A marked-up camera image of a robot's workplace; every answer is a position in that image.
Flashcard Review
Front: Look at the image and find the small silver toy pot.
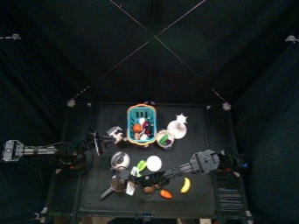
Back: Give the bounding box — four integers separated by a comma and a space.
155, 129, 176, 151

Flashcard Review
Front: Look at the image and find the silver white toy kettle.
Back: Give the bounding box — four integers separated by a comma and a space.
110, 151, 133, 172

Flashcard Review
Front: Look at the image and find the light green toy lettuce leaf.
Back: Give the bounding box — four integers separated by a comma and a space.
137, 159, 149, 172

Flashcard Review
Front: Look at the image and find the orange toy carrot green top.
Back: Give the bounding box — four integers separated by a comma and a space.
159, 189, 174, 200

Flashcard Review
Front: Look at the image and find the teal basket with orange rim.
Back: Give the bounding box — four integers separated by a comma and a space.
126, 103, 158, 146

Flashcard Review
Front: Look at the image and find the yellow toy banana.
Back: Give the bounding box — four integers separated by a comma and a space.
181, 177, 193, 194

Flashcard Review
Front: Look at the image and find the dark red toy food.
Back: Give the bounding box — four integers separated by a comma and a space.
142, 120, 154, 136

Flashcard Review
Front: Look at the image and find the white star-topped object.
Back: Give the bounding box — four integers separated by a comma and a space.
166, 120, 190, 140

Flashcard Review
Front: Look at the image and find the white star-topped toy stand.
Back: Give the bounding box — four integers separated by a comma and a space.
174, 113, 190, 123

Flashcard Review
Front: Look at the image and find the white printed label sticker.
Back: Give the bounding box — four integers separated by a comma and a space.
217, 186, 244, 214

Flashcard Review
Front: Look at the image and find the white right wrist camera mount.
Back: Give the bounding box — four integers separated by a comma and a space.
126, 166, 145, 196

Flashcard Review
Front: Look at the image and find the thin diagonal steel wire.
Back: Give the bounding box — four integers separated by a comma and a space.
71, 0, 208, 100
109, 0, 230, 103

